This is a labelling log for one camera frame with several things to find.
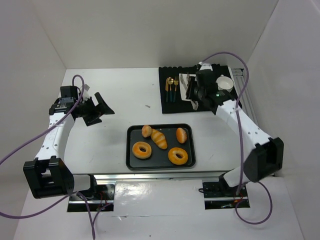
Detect metal tongs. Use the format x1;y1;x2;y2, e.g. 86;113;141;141
182;73;199;111

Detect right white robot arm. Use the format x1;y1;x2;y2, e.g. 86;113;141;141
186;69;284;190

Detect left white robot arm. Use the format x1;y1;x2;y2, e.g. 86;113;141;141
23;85;115;199

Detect striped long bread roll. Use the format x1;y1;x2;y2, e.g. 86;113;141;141
151;129;168;150

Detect white square plate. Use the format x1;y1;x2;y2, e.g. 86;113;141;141
178;73;196;102

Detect white cup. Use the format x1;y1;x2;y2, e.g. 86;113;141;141
216;75;234;93

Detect gold fork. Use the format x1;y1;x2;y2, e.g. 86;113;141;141
173;76;179;103

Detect black placemat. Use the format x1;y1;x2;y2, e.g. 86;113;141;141
158;64;232;114

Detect gold spoon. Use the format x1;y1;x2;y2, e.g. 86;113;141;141
168;77;174;102

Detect gold knife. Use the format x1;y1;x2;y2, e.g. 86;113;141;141
165;78;169;103

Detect round bun right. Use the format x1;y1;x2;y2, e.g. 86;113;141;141
176;127;188;144

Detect small round bun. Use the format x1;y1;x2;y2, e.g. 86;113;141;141
141;125;152;138

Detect glazed donut left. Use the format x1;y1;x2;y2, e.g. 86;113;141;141
132;141;152;160

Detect glazed donut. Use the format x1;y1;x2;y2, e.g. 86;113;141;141
168;147;189;166
132;141;152;160

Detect black baking tray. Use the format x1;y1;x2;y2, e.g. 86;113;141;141
125;123;197;171

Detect glazed donut right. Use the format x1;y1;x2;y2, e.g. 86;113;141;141
168;147;189;166

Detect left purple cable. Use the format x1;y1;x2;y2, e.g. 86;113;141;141
0;74;113;240

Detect purple cable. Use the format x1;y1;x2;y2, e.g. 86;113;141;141
198;51;273;225
0;74;113;240

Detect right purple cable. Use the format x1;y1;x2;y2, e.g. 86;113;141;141
198;51;273;225

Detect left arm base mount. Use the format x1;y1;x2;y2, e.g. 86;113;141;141
67;174;116;213

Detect aluminium front rail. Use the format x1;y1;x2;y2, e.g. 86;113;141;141
93;171;225;182

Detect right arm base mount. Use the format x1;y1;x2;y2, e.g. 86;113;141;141
198;176;251;210

